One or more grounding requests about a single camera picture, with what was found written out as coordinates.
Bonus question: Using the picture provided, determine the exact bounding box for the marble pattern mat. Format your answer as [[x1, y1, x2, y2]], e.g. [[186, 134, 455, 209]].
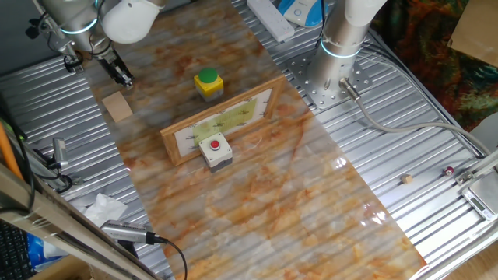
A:
[[75, 0, 428, 280]]

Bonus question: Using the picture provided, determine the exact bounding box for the black braided cable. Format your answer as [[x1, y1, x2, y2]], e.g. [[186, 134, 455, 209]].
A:
[[319, 0, 328, 44]]

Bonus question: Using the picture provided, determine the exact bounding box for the blue white device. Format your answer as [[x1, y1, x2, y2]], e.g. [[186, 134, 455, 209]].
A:
[[278, 0, 330, 28]]

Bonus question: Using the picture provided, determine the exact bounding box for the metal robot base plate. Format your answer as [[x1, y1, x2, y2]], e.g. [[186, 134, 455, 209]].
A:
[[286, 50, 374, 110]]

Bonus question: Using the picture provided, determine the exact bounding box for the orange rod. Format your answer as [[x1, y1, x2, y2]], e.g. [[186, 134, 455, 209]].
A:
[[0, 122, 23, 180]]

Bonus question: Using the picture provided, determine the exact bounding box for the aluminium pole stand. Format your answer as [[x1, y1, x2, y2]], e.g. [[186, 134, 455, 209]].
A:
[[31, 0, 85, 75]]

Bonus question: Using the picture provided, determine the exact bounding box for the large aluminium beam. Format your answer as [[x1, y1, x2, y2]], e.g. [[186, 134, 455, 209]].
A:
[[0, 163, 156, 280]]

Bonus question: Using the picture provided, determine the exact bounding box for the grey box red button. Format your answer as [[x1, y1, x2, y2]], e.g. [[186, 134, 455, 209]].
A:
[[198, 131, 234, 173]]

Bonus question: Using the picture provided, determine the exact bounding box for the wooden picture frame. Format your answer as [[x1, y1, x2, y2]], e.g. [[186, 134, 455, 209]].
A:
[[159, 74, 288, 167]]

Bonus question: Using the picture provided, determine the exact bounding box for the brown cardboard sheet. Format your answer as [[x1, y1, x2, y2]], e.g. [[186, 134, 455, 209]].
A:
[[447, 0, 498, 69]]

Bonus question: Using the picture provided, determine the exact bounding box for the white power strip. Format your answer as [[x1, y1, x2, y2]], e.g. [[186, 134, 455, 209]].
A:
[[247, 0, 296, 43]]

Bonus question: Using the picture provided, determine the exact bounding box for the white crumpled tissue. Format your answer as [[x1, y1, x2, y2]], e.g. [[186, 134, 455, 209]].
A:
[[72, 193, 128, 229]]

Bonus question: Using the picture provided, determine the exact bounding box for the small silver camera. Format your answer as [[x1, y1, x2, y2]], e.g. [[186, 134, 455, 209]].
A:
[[52, 137, 70, 169]]

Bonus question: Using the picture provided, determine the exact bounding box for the colourful patterned cloth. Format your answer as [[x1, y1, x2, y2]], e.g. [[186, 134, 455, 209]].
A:
[[371, 0, 498, 133]]

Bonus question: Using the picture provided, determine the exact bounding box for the black keyboard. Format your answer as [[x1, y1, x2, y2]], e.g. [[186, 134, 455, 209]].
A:
[[0, 219, 36, 280]]

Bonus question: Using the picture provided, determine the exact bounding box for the digital scale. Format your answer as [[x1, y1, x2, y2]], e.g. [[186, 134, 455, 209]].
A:
[[461, 170, 498, 222]]

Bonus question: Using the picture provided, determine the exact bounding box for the blue tissue pack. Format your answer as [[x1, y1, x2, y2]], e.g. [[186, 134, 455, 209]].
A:
[[26, 233, 71, 271]]

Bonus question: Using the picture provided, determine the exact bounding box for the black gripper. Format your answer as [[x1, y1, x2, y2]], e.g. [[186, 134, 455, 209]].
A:
[[92, 42, 135, 89]]

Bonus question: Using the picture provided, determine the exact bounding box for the thick grey cable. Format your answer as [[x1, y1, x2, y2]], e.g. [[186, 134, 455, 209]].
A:
[[338, 76, 492, 156]]

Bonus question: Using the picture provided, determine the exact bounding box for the black camera cable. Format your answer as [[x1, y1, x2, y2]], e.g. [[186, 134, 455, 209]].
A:
[[155, 236, 188, 280]]

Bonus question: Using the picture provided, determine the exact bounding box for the grey round object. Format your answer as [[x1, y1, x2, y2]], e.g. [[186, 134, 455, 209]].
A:
[[468, 112, 498, 156]]

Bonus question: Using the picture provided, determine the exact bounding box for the large light wooden cube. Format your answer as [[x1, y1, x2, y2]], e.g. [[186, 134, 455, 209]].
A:
[[101, 90, 134, 124]]

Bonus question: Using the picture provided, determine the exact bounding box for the silver cylindrical camera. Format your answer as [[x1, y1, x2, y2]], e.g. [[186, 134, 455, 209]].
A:
[[100, 219, 159, 246]]

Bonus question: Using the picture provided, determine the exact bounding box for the yellow box green button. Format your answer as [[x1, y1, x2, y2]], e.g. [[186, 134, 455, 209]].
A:
[[193, 67, 225, 103]]

